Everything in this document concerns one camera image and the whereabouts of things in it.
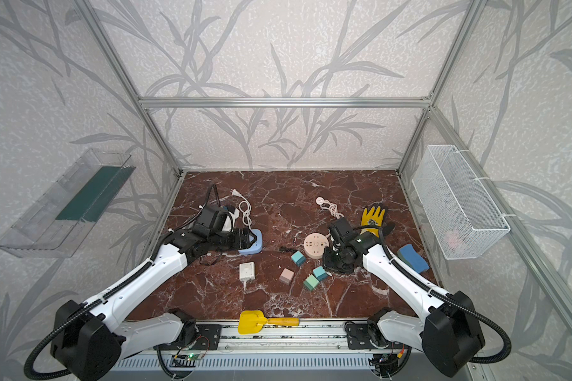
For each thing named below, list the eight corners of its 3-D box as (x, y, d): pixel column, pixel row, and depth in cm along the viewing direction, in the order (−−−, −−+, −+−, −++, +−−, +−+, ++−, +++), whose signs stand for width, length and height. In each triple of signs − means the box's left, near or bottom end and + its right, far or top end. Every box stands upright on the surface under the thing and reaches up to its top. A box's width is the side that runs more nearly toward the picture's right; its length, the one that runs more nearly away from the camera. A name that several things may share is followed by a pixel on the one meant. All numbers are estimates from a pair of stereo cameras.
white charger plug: (241, 289, 85) (239, 286, 83) (241, 266, 91) (239, 263, 88) (255, 287, 86) (254, 284, 83) (254, 264, 91) (253, 260, 89)
